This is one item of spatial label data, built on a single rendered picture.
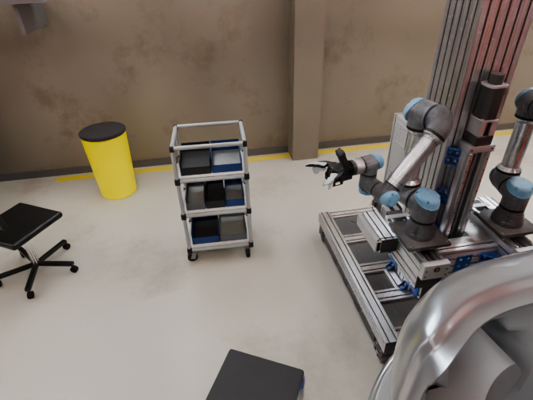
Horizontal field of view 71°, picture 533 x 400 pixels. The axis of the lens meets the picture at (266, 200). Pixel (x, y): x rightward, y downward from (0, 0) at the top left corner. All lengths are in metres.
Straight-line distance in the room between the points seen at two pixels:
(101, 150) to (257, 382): 2.57
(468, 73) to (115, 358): 2.42
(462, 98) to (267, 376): 1.57
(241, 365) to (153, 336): 0.82
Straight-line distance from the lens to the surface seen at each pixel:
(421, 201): 1.91
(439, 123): 1.75
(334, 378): 2.39
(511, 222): 2.28
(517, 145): 2.25
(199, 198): 2.84
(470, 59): 1.91
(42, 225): 3.07
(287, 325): 2.58
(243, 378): 1.98
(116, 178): 3.91
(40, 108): 4.53
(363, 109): 4.72
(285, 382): 1.96
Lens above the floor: 2.03
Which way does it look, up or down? 33 degrees down
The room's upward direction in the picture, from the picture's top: 2 degrees counter-clockwise
